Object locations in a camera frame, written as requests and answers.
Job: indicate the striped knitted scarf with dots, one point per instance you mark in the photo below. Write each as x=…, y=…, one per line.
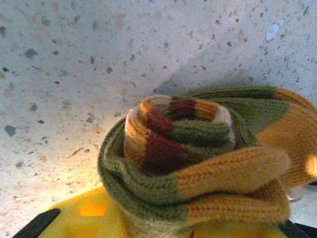
x=198, y=168

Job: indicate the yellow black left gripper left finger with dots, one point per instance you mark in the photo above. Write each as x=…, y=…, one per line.
x=86, y=220

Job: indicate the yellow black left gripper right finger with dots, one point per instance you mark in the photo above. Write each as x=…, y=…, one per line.
x=247, y=231

